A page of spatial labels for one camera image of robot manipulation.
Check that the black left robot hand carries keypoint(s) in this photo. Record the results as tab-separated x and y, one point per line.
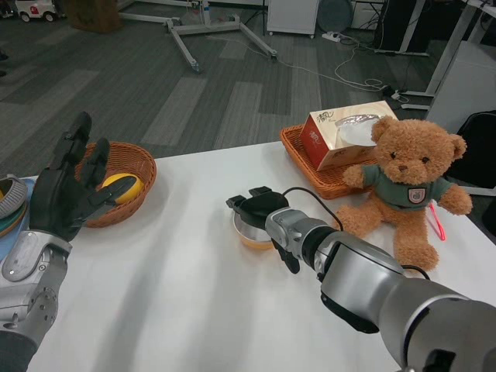
54	197

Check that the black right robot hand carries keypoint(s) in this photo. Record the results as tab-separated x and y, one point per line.
261	205

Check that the white and orange plastic bowl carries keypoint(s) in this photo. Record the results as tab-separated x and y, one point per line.
248	238

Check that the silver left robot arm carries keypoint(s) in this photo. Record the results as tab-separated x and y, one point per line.
27	279

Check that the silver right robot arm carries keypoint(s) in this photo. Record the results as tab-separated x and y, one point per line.
368	286

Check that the yellow and grey bowl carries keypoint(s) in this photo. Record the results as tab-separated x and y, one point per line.
13	193

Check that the green plate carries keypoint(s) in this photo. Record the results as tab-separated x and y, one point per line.
13	224

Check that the rectangular wicker basket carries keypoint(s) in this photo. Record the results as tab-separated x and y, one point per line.
298	151

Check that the yellow lemon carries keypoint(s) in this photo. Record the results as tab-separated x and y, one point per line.
129	190

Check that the red and beige tissue box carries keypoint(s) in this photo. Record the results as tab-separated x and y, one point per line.
321	135

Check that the round wicker basket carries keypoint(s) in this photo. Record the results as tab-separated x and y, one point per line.
139	162

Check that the brown teddy bear green shirt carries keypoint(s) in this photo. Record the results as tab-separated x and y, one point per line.
403	151

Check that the black and white power adapter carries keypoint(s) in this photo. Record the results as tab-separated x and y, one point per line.
392	93

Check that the white power strip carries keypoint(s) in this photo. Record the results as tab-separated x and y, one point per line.
331	36

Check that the brown cardboard box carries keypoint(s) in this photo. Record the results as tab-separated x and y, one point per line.
97	15

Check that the white tall cabinet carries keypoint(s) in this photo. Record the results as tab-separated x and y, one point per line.
292	15

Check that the grey round tray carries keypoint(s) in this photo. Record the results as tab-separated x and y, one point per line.
335	15

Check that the black computer tower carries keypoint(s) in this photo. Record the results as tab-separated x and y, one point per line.
399	27

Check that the white low cabinet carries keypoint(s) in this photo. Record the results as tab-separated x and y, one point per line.
465	85

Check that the white office desk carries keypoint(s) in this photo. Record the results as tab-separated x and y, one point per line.
451	46

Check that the white mobile hoist frame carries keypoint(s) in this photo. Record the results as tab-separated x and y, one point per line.
182	27

